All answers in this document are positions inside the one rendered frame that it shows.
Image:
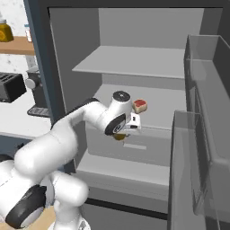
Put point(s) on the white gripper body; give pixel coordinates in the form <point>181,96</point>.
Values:
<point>133,128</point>

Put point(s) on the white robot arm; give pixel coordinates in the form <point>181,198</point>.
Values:
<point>60,140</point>

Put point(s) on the dark green avocado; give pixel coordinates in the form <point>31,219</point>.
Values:
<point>119,137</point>

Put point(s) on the red steak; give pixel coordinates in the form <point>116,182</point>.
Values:
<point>139,105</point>

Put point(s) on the grey fridge drawer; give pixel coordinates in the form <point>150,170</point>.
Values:
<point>149,140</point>

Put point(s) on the clear fridge door bin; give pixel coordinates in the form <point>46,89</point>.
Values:
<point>209,75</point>
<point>188,173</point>

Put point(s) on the grey fridge door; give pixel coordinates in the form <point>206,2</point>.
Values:
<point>215,125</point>

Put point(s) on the grey fridge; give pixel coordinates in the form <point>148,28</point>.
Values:
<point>125,30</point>

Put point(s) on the black coffee machine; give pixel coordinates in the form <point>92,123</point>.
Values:
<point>37,92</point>

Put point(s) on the black toaster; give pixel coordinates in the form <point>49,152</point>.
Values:
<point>10,86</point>

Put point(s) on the small white bottle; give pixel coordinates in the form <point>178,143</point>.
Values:
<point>28,33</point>

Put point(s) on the yellow jar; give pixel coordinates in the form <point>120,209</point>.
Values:
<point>5,32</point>

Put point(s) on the wooden wall shelf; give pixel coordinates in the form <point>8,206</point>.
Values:
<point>18,45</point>

